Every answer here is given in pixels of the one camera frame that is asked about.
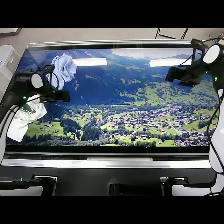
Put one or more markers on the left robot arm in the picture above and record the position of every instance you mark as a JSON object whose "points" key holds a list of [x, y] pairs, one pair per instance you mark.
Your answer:
{"points": [[23, 87]]}

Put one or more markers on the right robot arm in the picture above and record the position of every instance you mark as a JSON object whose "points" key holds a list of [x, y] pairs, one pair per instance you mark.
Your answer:
{"points": [[218, 146]]}

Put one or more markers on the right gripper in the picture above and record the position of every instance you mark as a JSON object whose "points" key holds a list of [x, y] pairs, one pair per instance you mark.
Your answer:
{"points": [[181, 75]]}

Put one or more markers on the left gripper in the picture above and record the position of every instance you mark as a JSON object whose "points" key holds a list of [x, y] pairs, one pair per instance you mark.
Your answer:
{"points": [[57, 96]]}

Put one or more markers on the white garment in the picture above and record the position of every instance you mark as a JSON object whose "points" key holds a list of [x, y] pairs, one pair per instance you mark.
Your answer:
{"points": [[65, 70]]}

